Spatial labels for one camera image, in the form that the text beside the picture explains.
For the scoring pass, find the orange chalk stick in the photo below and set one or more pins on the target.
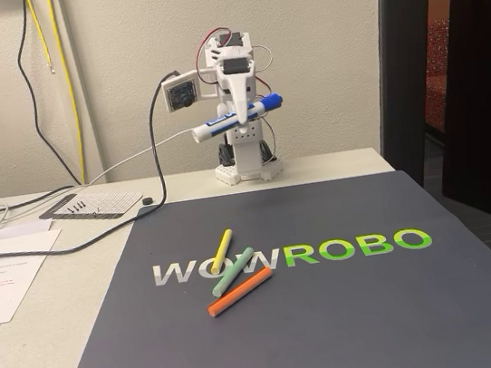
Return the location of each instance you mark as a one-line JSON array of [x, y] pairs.
[[240, 292]]

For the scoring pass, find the red speckled fabric furniture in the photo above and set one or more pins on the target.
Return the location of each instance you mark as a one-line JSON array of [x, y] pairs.
[[436, 75]]

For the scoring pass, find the grid screw mat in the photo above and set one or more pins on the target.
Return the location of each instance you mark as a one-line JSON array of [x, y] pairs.
[[111, 203]]

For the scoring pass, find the blue dry erase marker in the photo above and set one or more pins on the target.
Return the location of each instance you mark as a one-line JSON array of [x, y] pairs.
[[214, 124]]

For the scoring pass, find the grey WOWROBO mat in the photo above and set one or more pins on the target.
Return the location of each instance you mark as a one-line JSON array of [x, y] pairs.
[[339, 326]]

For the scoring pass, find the yellow chalk stick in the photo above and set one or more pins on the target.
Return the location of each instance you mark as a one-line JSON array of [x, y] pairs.
[[221, 251]]

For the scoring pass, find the green chalk stick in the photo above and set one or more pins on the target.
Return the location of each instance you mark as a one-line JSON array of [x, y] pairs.
[[232, 272]]

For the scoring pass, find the dark grey door frame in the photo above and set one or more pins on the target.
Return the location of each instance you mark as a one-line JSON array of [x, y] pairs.
[[397, 57]]

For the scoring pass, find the blank white paper sheet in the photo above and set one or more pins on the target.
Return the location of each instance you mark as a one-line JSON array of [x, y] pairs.
[[16, 246], [27, 227]]

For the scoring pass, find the small black round cap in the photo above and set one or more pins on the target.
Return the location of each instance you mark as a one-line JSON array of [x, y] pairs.
[[148, 201]]

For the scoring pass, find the white gripper camera box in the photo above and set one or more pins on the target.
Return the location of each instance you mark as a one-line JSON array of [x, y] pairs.
[[180, 93]]

